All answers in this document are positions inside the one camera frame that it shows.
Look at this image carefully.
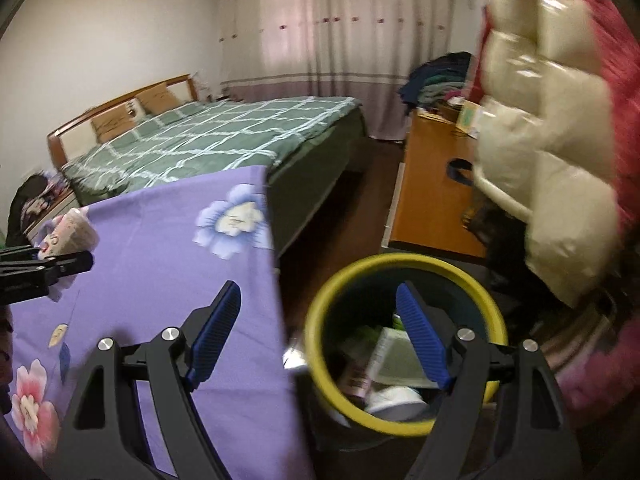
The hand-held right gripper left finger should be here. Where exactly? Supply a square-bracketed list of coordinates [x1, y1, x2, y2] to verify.
[62, 280, 242, 480]

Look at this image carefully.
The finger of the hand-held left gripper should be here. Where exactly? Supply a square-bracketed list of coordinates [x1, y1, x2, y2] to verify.
[0, 249, 95, 306]

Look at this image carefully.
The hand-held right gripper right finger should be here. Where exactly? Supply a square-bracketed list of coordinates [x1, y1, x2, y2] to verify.
[395, 282, 583, 480]

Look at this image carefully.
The pale green box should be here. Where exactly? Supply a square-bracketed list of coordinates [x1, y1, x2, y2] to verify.
[367, 327, 431, 391]

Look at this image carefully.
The yellow-rimmed blue bin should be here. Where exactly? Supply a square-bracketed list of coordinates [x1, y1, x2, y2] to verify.
[304, 254, 507, 453]

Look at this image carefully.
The white nightstand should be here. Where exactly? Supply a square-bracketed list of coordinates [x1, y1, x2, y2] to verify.
[25, 187, 81, 243]

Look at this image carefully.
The black clothes heap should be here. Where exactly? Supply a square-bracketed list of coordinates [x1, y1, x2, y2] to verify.
[7, 172, 48, 248]

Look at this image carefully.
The purple floral tablecloth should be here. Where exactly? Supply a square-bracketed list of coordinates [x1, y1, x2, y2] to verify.
[0, 166, 301, 480]

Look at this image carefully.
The wooden bed headboard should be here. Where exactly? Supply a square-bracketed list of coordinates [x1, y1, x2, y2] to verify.
[47, 74, 198, 171]

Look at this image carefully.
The dark brown handbag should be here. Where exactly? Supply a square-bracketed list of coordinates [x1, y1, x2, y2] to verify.
[462, 195, 531, 281]

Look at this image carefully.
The wooden low cabinet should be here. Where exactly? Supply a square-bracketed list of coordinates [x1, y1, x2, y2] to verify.
[381, 109, 488, 261]

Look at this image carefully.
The brown pillow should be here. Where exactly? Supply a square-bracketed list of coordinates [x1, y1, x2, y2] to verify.
[90, 109, 135, 141]
[135, 84, 181, 115]

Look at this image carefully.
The pink floral bag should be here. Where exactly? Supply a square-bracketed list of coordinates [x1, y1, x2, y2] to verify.
[550, 280, 640, 426]

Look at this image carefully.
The cream puffer jacket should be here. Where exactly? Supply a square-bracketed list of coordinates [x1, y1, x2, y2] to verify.
[472, 0, 621, 308]

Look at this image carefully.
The bed with green plaid cover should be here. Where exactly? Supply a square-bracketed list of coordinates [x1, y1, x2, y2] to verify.
[62, 96, 371, 251]

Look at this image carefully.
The pile of folded clothes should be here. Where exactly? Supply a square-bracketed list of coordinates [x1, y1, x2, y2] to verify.
[398, 51, 473, 111]

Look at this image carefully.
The pink and white curtain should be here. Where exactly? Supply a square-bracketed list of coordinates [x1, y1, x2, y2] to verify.
[215, 0, 453, 141]

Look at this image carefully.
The red dotted quilted jacket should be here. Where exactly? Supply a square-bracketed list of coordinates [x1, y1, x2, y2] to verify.
[475, 0, 640, 241]

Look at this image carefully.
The blue strap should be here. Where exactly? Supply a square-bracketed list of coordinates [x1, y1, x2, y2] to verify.
[446, 157, 476, 187]

